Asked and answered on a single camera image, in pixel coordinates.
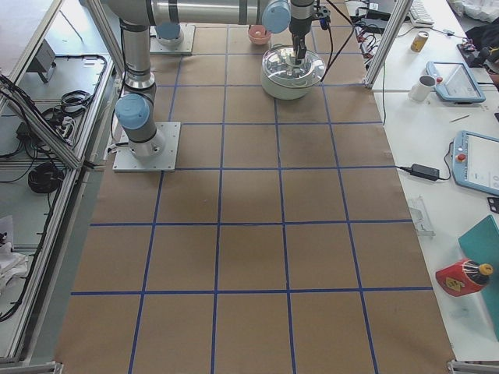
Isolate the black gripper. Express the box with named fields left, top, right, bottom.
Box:
left=289, top=0, right=314, bottom=65

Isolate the glass pot lid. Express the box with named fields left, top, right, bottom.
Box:
left=262, top=44, right=326, bottom=88

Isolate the pale green electric pot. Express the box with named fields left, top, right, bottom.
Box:
left=260, top=44, right=326, bottom=101

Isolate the pink bowl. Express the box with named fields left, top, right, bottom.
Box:
left=247, top=25, right=271, bottom=45

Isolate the yellow can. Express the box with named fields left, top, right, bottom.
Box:
left=410, top=31, right=429, bottom=53

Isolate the white keyboard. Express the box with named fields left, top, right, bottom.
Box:
left=408, top=0, right=434, bottom=27

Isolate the white mug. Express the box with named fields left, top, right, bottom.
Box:
left=408, top=75, right=436, bottom=102

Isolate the upper teach pendant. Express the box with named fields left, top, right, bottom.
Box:
left=426, top=62, right=486, bottom=104

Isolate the teach pendant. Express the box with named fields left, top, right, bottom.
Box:
left=451, top=130, right=498, bottom=196
left=426, top=62, right=486, bottom=104

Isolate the black power adapter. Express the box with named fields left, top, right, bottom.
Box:
left=398, top=164, right=449, bottom=182

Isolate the clear plastic holder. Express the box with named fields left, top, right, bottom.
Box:
left=407, top=196, right=435, bottom=237

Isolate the lower teach pendant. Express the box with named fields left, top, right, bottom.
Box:
left=451, top=130, right=498, bottom=196

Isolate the grey metal box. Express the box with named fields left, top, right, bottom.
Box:
left=27, top=39, right=56, bottom=83

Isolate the red bottle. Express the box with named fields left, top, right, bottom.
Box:
left=435, top=258, right=494, bottom=297

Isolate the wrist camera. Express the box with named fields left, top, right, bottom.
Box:
left=313, top=4, right=331, bottom=30

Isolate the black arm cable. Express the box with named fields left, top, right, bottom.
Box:
left=321, top=0, right=356, bottom=83

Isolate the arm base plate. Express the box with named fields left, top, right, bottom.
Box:
left=112, top=122, right=181, bottom=172
left=150, top=24, right=196, bottom=55

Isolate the coiled black cable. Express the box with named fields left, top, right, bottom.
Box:
left=27, top=161, right=65, bottom=195

